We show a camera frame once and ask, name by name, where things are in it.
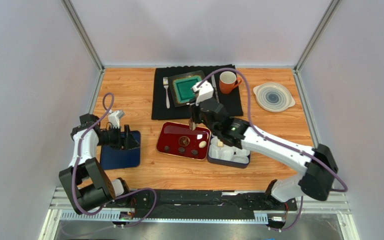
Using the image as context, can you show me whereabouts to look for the white round lid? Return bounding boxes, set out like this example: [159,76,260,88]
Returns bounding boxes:
[253,82,296,113]

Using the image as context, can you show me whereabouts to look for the red lacquer chocolate tray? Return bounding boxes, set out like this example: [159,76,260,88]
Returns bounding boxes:
[156,121,211,161]

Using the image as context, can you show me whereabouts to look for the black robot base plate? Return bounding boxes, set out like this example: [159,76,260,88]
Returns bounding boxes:
[99,188,298,221]

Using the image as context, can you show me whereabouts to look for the aluminium frame rail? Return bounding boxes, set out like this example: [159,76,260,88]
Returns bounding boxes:
[39,187,360,240]

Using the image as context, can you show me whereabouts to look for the white paper cup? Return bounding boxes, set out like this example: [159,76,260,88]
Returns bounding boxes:
[235,148,251,157]
[231,155,250,165]
[218,148,235,161]
[210,137,224,151]
[208,147,220,159]

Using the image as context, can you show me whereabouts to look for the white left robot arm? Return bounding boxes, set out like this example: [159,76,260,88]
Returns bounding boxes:
[59,110,141,216]

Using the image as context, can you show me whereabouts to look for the teal square plate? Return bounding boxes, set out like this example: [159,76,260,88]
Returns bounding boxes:
[167,70,206,108]

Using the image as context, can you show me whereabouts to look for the orange ceramic mug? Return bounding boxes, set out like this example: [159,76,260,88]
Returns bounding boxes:
[219,71,242,95]

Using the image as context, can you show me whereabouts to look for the black cloth placemat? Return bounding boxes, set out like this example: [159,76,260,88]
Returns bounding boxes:
[151,64,244,120]

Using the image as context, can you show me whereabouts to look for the white oval chocolate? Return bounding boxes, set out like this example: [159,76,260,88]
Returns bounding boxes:
[190,122,196,131]
[198,141,207,149]

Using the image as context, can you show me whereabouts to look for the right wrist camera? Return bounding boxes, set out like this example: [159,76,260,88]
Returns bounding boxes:
[191,80,214,106]

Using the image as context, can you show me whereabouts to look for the metal serving tongs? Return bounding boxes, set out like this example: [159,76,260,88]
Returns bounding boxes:
[189,105,196,130]

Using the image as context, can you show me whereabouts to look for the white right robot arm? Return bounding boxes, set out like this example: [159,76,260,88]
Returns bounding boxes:
[188,98,338,203]

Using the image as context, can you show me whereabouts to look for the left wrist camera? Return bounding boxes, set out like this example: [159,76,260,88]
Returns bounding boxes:
[108,110,125,129]

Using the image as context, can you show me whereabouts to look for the dark blue box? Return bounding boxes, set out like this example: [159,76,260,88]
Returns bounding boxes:
[207,134,251,169]

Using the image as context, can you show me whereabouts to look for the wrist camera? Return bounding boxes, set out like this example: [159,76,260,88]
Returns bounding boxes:
[108,110,125,129]
[191,80,214,106]

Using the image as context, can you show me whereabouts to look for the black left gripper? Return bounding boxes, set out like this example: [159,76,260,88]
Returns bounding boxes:
[96,124,140,151]

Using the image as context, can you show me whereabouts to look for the silver table knife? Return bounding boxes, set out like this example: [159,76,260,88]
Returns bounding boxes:
[211,74,220,103]

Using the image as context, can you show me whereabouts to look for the silver fork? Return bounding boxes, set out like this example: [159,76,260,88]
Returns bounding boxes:
[163,77,171,109]

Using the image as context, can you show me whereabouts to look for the dark blue box lid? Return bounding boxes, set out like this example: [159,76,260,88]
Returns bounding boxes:
[100,145,141,170]

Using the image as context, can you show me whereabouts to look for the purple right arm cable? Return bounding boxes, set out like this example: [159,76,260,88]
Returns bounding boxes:
[193,67,349,233]

